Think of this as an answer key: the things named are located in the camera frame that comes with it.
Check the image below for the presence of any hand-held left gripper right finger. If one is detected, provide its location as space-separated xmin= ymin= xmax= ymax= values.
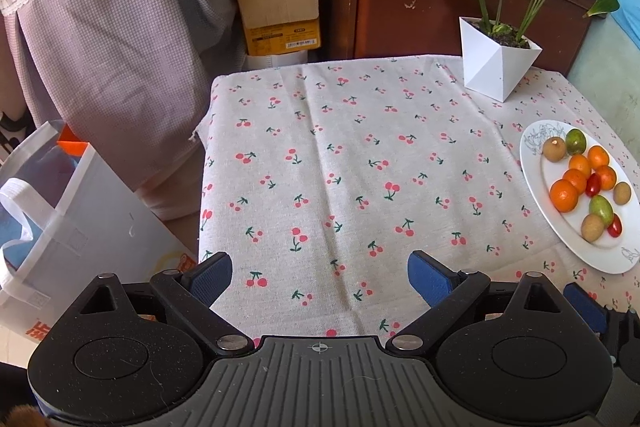
xmin=385 ymin=249 xmax=576 ymax=354

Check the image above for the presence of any white tote bag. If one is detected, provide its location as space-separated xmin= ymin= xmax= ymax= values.
xmin=0 ymin=121 xmax=198 ymax=350

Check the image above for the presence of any cherry print tablecloth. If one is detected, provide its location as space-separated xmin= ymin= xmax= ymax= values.
xmin=192 ymin=54 xmax=640 ymax=353

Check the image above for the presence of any checked lilac curtain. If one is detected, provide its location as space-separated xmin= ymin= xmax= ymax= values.
xmin=0 ymin=0 xmax=246 ymax=220

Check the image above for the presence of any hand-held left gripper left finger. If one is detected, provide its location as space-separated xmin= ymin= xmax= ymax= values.
xmin=65 ymin=251 xmax=256 ymax=354

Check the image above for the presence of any large orange tangerine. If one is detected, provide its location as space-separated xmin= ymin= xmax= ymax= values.
xmin=549 ymin=179 xmax=579 ymax=213

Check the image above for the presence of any orange plastic item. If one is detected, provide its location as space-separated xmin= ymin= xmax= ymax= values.
xmin=56 ymin=124 xmax=88 ymax=158

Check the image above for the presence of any green lime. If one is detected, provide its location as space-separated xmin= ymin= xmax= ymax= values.
xmin=565 ymin=129 xmax=587 ymax=156

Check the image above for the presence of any white geometric plant pot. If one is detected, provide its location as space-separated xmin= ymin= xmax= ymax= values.
xmin=459 ymin=17 xmax=543 ymax=102

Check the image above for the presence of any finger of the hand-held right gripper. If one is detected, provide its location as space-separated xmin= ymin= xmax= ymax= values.
xmin=563 ymin=283 xmax=608 ymax=333

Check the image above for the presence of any white floral plate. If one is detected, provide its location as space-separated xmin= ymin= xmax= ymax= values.
xmin=519 ymin=120 xmax=640 ymax=274

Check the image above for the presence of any small orange tangerine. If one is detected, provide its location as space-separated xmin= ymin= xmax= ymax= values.
xmin=595 ymin=165 xmax=618 ymax=191
xmin=568 ymin=154 xmax=593 ymax=178
xmin=586 ymin=145 xmax=610 ymax=170
xmin=563 ymin=168 xmax=589 ymax=194

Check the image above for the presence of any grey green sofa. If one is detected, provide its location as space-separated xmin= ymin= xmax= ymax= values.
xmin=567 ymin=14 xmax=640 ymax=118

